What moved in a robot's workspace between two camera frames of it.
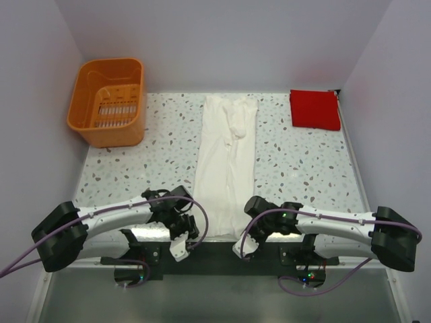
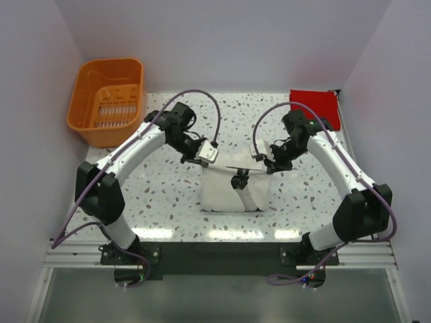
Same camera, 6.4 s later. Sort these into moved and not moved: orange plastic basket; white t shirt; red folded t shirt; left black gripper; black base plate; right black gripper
Moved: right black gripper; white t shirt; left black gripper
Not moved: black base plate; orange plastic basket; red folded t shirt
